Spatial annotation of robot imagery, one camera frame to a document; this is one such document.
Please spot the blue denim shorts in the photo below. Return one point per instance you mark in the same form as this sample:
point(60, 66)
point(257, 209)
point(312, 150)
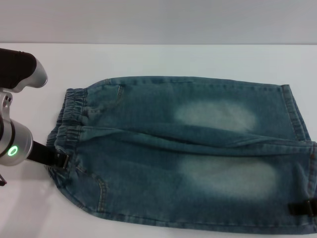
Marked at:
point(173, 148)

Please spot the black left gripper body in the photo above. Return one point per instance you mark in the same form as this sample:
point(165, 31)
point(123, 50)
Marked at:
point(42, 153)

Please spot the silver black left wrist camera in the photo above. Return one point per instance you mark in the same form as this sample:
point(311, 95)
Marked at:
point(19, 69)

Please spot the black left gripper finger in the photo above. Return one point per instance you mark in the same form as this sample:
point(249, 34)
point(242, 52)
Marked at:
point(65, 161)

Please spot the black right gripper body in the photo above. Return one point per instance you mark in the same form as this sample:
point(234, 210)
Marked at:
point(314, 207)

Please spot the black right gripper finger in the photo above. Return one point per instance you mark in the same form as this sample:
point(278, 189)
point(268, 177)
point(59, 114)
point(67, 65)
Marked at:
point(298, 207)

